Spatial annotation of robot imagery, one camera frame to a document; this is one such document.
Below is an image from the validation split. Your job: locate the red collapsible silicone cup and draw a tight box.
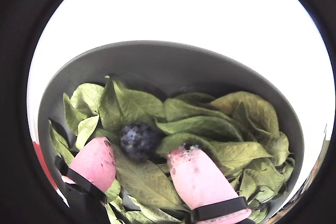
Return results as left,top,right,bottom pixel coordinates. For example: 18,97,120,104
33,141,57,190

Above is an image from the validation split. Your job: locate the dark grey shallow bowl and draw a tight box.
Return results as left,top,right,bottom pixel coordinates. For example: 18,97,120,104
37,40,305,224

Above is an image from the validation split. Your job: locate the dark blueberry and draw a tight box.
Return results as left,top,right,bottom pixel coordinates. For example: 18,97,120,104
119,121,161,162

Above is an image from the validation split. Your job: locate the pile of green leaves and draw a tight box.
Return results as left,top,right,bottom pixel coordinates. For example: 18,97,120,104
48,75,296,224

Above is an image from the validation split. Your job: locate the pink-tipped black gripper finger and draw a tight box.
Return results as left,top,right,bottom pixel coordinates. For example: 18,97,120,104
167,143,253,224
54,136,117,224

